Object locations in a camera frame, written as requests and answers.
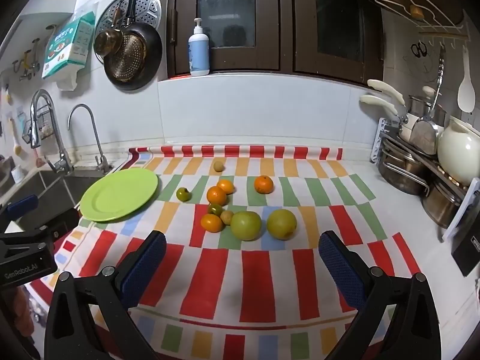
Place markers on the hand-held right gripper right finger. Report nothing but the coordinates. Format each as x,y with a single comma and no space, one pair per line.
341,270

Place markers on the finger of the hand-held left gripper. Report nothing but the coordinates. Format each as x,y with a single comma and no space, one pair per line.
65,221
22,204

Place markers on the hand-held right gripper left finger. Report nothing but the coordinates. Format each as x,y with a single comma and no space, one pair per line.
146,266

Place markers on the green plate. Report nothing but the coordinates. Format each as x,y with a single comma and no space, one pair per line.
120,195

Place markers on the yellow-green pear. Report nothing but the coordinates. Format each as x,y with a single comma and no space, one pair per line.
281,224

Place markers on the orange mandarin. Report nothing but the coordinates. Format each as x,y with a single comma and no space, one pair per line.
211,223
226,185
216,196
263,184

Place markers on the small green mandarin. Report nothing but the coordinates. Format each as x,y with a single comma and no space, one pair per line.
183,194
215,209

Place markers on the small tan longan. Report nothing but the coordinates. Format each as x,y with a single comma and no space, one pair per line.
218,166
227,216

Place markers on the green apple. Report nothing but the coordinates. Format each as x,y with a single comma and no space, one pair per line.
245,225

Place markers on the steel sink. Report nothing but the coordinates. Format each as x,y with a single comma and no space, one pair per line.
48,187

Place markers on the dish brush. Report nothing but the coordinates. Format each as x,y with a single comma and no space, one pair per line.
17,146

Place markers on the chrome pull-down faucet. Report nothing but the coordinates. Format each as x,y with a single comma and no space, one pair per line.
56,131

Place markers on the striped colourful tablecloth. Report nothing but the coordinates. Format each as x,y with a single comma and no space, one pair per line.
258,281

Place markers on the slim chrome faucet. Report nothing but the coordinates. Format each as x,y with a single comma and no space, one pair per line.
95,135

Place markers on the large steel pot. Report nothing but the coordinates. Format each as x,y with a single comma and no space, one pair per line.
440,202
401,174

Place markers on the black box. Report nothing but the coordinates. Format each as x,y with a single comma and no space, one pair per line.
468,247

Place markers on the white board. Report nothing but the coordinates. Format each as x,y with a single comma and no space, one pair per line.
459,213

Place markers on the white plastic rack panel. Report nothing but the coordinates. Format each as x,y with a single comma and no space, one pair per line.
378,138

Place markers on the metal dish rack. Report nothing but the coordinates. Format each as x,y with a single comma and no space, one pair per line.
420,157

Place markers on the steel ladle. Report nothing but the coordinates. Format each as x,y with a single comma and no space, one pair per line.
423,135

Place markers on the paper towel package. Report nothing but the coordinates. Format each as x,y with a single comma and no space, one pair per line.
67,48

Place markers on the white ceramic kettle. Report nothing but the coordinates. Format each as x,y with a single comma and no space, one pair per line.
455,150

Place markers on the golden perforated colander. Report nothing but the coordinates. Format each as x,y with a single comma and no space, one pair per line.
127,60

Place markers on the steel pot with lid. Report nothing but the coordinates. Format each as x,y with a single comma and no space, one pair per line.
420,105

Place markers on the small copper saucepan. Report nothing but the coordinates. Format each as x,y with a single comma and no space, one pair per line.
107,41

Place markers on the black frying pan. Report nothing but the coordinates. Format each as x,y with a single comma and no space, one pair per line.
153,47

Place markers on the white rice paddle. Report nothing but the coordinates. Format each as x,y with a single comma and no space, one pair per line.
466,93

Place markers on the perforated steel steamer plate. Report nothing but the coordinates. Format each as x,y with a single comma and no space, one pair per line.
148,7

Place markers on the black scissors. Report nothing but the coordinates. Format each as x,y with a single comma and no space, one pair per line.
418,50

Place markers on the dark wooden window frame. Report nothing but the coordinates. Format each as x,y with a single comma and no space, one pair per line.
285,26

